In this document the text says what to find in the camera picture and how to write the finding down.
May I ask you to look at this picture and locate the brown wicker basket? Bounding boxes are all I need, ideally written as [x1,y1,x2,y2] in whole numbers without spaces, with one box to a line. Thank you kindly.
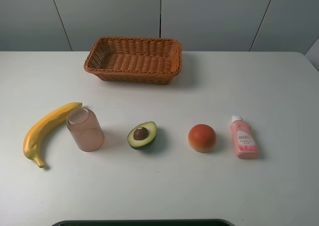
[84,36,182,84]

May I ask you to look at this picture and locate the yellow banana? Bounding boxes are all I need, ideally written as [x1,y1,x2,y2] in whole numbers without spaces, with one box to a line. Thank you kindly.
[23,102,82,168]

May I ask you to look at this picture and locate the red orange tomato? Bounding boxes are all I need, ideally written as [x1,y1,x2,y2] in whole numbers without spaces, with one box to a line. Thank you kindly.
[188,124,217,153]

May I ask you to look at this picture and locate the pink translucent plastic cup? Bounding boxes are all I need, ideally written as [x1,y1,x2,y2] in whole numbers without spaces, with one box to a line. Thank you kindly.
[66,108,105,152]

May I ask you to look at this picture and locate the black tray edge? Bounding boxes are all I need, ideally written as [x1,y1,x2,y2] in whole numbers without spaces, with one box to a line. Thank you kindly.
[53,219,233,226]

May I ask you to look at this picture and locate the halved avocado with pit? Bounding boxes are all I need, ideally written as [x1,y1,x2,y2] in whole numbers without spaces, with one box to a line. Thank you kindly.
[127,121,157,150]

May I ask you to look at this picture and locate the pink bottle with white cap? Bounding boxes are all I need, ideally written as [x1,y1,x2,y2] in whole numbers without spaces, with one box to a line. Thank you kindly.
[230,116,259,159]

